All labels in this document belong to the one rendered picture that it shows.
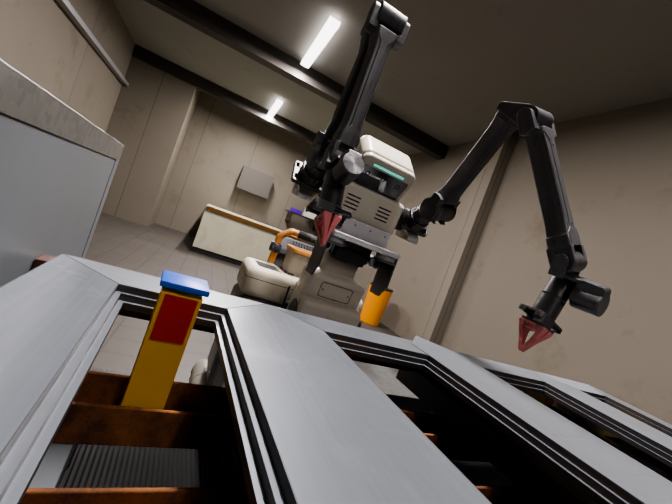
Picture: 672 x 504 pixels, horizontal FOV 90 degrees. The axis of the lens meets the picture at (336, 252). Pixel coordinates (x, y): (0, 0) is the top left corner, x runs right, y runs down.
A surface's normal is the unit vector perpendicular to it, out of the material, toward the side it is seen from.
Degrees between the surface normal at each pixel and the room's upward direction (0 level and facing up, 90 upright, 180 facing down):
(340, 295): 98
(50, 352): 0
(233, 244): 90
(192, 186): 90
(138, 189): 90
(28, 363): 0
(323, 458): 0
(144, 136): 90
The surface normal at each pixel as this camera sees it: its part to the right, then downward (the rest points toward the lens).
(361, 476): 0.35, -0.94
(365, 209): 0.29, 0.28
